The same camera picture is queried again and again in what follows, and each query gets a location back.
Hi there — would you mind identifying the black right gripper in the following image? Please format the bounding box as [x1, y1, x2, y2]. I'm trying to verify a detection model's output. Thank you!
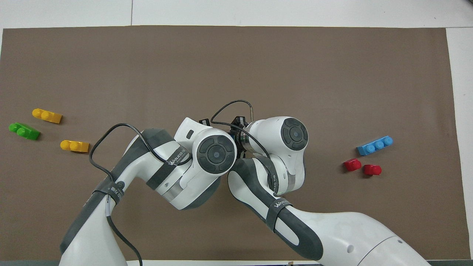
[229, 116, 248, 156]

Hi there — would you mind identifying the brown table mat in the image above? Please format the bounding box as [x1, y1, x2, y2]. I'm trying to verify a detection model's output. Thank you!
[0, 25, 472, 261]

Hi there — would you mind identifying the yellow two-stud toy brick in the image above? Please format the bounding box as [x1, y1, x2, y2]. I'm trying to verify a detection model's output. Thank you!
[32, 108, 62, 124]
[60, 140, 90, 153]

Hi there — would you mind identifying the blue three-stud toy brick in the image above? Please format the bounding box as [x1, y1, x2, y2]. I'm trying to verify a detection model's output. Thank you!
[357, 136, 394, 156]

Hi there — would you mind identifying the green two-stud toy brick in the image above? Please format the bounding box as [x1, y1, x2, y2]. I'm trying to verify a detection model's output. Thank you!
[8, 123, 40, 140]

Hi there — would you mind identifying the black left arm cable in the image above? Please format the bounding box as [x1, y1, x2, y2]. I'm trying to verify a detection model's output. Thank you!
[88, 123, 193, 266]

